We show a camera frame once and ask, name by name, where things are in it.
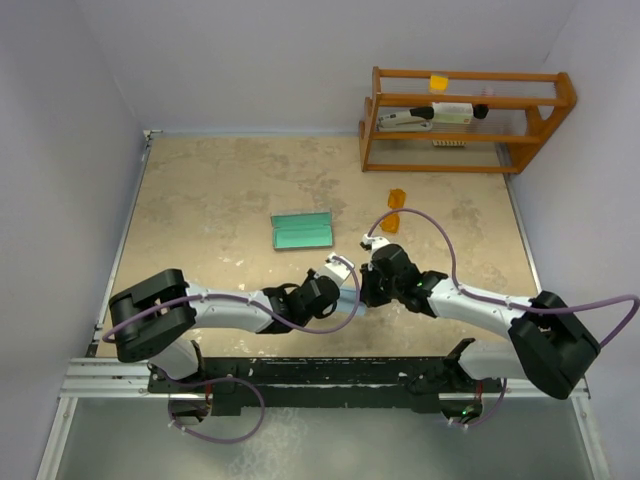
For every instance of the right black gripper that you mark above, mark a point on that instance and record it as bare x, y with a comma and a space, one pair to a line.
370, 298

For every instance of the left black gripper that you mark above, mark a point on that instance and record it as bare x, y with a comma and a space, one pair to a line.
309, 277

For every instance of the light blue cleaning cloth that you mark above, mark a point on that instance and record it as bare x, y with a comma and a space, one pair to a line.
346, 302

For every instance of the grey-brown glasses case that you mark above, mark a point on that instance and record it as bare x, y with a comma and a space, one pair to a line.
301, 230

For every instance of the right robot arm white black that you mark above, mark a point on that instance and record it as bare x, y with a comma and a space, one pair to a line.
541, 340

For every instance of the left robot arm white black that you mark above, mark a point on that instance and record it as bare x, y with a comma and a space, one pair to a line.
150, 318

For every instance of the staples strip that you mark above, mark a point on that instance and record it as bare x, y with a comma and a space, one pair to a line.
449, 144

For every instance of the wooden shelf rack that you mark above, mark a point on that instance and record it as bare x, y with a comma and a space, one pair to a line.
517, 111

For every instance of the white stapler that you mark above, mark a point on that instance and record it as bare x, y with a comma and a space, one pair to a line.
412, 120

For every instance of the white red box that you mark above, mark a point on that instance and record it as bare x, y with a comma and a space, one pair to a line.
452, 113

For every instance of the black round knob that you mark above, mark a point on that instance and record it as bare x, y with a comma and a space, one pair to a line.
480, 111

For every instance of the yellow sticky note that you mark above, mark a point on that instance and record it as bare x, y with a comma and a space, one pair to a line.
438, 83

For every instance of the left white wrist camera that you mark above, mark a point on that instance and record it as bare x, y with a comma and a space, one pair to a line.
336, 267

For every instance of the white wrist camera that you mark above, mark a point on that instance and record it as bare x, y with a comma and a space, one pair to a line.
336, 267
373, 243

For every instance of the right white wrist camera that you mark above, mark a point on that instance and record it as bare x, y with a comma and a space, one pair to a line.
373, 243

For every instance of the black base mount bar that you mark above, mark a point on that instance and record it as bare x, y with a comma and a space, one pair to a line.
431, 384

